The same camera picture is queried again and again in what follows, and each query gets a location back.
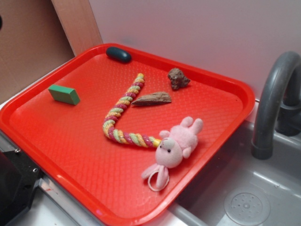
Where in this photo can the brown lumpy rock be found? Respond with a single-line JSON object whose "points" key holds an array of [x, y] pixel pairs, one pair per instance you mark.
{"points": [[178, 79]]}

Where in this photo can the pink plush bunny toy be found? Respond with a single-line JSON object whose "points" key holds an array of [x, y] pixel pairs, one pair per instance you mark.
{"points": [[176, 144]]}

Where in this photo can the grey toy faucet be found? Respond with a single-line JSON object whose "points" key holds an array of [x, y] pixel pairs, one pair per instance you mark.
{"points": [[279, 108]]}

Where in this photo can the dark teal oval pebble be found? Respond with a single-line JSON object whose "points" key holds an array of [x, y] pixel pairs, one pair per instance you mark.
{"points": [[118, 54]]}

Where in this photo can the brown bark wood piece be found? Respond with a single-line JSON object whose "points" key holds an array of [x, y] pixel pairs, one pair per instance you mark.
{"points": [[157, 98]]}

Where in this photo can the grey toy sink basin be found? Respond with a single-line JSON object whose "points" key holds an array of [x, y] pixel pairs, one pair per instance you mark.
{"points": [[236, 189]]}

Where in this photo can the red plastic tray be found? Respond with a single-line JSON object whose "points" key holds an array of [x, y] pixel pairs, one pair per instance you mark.
{"points": [[68, 143]]}

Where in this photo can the green rectangular block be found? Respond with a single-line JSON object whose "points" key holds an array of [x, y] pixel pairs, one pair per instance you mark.
{"points": [[64, 94]]}

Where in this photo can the multicolour twisted rope toy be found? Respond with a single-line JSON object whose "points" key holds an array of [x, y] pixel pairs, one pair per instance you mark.
{"points": [[115, 113]]}

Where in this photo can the brown cardboard panel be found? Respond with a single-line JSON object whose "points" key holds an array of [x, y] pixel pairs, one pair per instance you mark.
{"points": [[37, 36]]}

